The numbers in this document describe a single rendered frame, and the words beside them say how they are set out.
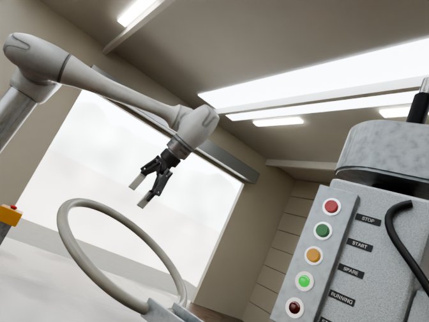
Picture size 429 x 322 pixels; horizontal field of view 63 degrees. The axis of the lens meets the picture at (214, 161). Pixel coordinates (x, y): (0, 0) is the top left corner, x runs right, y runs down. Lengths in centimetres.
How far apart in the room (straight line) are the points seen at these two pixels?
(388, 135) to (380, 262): 26
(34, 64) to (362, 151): 96
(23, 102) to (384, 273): 118
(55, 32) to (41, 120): 164
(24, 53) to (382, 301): 111
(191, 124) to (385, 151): 68
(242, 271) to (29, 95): 849
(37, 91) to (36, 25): 612
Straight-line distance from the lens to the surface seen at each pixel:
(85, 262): 95
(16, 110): 137
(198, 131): 123
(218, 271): 903
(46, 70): 122
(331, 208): 73
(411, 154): 78
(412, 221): 73
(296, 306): 72
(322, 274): 72
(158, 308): 96
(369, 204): 75
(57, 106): 723
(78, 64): 123
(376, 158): 78
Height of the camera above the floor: 135
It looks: 13 degrees up
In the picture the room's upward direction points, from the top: 25 degrees clockwise
